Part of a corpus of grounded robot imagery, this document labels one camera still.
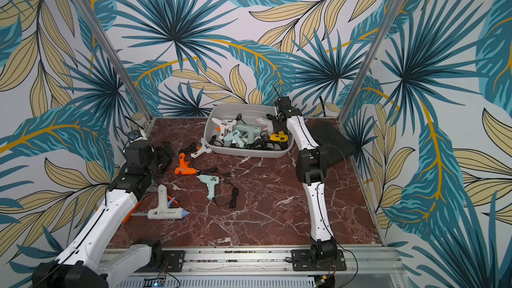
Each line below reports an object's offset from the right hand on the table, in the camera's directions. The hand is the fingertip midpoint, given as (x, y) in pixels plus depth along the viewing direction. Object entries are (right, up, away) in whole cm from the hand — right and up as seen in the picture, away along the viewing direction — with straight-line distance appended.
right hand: (282, 124), depth 107 cm
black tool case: (+25, -6, +1) cm, 26 cm away
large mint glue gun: (-17, -3, +2) cm, 18 cm away
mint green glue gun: (-35, -27, -14) cm, 47 cm away
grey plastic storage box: (-20, +6, +10) cm, 24 cm away
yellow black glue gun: (-2, -7, -5) cm, 9 cm away
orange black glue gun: (-49, -22, -12) cm, 55 cm away
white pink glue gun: (-10, +2, +7) cm, 12 cm away
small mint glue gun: (-25, -6, -3) cm, 26 cm away
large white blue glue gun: (-52, -38, -25) cm, 69 cm away
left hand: (-52, -12, -28) cm, 60 cm away
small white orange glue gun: (-32, -2, 0) cm, 32 cm away
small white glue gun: (-41, -13, -3) cm, 43 cm away
